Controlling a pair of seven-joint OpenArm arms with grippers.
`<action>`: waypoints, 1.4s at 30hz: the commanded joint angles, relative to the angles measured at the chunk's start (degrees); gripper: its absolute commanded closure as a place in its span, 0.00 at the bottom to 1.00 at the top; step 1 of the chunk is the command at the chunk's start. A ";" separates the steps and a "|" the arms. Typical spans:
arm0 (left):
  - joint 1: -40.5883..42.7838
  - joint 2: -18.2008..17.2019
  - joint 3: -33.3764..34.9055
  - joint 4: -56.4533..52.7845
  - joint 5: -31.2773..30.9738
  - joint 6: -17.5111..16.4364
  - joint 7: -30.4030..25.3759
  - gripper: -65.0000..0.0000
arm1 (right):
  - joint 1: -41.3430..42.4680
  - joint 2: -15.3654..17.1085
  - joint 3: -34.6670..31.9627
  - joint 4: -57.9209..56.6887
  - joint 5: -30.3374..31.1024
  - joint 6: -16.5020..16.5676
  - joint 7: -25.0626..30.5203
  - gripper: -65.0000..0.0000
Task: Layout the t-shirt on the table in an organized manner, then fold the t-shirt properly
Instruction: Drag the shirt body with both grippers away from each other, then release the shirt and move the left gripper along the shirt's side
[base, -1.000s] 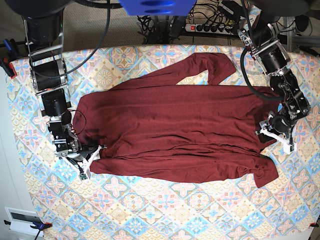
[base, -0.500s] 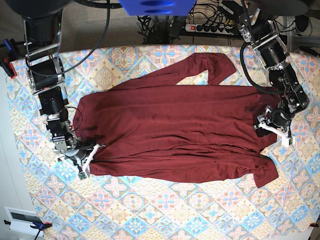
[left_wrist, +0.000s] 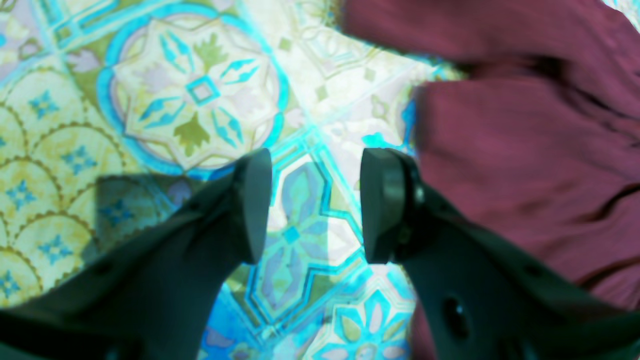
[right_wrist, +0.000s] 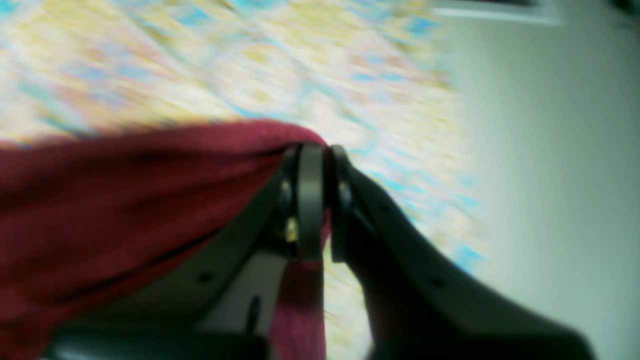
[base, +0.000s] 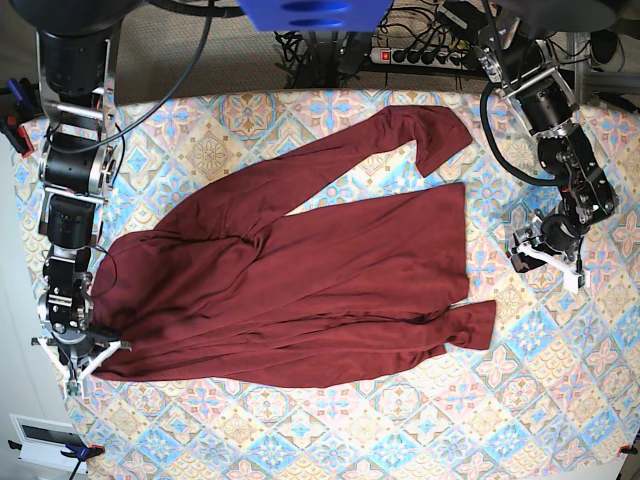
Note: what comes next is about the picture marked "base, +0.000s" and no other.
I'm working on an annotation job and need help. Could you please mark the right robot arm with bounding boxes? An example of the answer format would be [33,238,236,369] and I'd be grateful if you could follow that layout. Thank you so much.
[34,1,140,379]

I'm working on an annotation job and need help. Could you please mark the white wall outlet box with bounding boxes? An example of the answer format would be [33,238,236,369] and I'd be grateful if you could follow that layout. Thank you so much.
[8,414,83,450]

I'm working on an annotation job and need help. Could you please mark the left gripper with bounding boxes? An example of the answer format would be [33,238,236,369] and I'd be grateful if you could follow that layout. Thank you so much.
[508,212,586,274]

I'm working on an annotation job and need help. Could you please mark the blue orange clamp bottom left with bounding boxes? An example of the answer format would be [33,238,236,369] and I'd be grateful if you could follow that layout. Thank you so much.
[8,440,105,473]

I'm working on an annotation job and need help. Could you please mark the dark red t-shirt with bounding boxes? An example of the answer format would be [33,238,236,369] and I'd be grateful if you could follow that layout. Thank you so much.
[94,106,496,388]

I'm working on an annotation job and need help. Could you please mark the white power strip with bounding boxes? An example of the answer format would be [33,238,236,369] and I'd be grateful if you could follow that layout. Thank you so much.
[369,47,466,70]

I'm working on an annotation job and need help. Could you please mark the metal table frame leg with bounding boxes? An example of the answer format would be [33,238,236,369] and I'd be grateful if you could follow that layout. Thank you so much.
[567,31,639,108]

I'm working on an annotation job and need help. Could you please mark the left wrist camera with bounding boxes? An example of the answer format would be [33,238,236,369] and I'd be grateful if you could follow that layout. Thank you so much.
[563,270,591,294]

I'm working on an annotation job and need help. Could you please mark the red black clamp left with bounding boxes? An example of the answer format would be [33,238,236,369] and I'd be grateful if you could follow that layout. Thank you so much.
[0,116,34,158]

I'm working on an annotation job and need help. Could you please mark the orange clamp bottom right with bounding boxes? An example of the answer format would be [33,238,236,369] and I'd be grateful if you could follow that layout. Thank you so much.
[618,445,639,455]

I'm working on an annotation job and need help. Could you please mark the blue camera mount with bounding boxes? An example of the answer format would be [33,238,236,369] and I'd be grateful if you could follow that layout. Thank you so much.
[238,0,393,32]

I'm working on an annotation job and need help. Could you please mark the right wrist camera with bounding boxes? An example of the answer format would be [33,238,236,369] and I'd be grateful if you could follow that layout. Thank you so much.
[65,379,85,398]

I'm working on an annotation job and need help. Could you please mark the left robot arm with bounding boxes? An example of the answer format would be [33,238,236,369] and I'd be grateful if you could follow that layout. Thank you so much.
[474,15,618,274]

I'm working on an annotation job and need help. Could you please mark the blue clamp upper left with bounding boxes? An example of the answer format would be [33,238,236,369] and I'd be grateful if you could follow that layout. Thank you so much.
[6,78,34,120]

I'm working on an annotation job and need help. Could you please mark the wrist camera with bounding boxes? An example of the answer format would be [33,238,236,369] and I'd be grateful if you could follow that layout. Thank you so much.
[65,379,85,398]
[563,270,591,294]

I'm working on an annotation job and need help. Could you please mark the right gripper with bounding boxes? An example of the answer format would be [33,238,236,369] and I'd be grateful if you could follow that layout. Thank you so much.
[51,325,131,371]

